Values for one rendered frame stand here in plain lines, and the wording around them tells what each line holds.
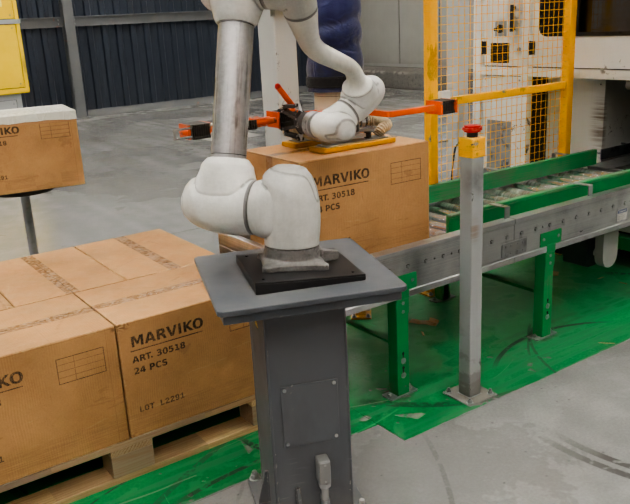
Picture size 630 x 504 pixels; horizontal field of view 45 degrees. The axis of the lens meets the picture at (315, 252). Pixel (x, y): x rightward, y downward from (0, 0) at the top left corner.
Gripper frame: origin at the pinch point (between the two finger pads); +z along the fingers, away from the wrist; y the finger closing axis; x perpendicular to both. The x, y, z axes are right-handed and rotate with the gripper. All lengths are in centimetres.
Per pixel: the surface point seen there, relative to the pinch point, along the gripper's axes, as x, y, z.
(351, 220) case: 16.5, 37.7, -19.9
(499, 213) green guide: 92, 48, -24
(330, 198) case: 7.6, 27.8, -19.5
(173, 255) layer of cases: -31, 54, 35
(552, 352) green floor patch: 101, 107, -48
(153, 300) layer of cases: -59, 53, -8
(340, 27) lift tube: 22.5, -30.8, -9.2
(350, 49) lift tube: 26.3, -22.9, -9.7
